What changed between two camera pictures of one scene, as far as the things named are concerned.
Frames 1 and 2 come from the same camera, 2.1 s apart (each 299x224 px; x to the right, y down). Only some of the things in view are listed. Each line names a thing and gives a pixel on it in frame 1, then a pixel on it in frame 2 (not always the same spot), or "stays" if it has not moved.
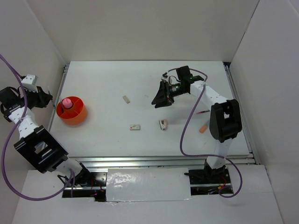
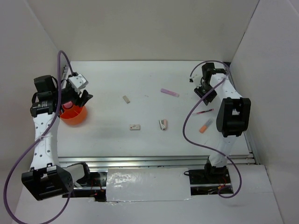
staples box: [134, 127] stays
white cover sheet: [150, 184] stays
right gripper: [162, 98] → [210, 97]
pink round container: [67, 103] stays
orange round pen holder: [74, 115] stays
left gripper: [44, 98] → [85, 97]
